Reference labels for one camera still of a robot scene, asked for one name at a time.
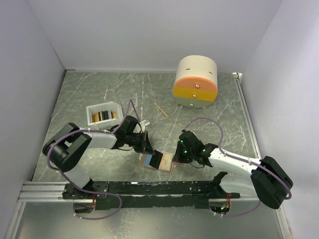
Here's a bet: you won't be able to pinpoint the gold patterned card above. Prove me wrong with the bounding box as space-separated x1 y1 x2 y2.
159 152 173 172

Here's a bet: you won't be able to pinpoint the round white drawer cabinet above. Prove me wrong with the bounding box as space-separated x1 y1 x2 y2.
172 55 218 109

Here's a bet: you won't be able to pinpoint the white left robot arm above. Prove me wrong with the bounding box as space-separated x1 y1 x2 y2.
42 116 155 199

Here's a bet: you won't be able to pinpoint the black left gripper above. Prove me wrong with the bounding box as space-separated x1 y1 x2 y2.
126 130 155 155

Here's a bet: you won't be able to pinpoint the aluminium right side rail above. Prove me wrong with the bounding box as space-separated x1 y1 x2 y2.
232 72 262 159

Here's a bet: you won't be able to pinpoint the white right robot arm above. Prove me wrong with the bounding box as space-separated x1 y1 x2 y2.
174 130 293 209

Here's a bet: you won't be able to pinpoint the aluminium rail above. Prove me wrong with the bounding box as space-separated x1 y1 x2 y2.
17 181 75 203
232 72 262 159

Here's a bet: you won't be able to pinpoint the small wooden stick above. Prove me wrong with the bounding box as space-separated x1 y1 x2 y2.
157 105 168 117

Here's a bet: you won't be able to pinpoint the aluminium front rail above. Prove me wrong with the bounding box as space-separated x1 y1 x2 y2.
17 181 75 203

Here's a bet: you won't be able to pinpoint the pink leather card holder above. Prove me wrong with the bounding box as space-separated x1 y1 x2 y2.
139 151 181 174

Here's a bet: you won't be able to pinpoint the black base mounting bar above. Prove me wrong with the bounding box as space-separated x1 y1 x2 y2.
62 179 240 210

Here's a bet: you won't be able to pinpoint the white card storage box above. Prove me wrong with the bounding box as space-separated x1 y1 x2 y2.
86 102 123 130

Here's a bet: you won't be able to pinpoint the gold card stack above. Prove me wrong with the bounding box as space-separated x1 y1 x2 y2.
92 111 118 122

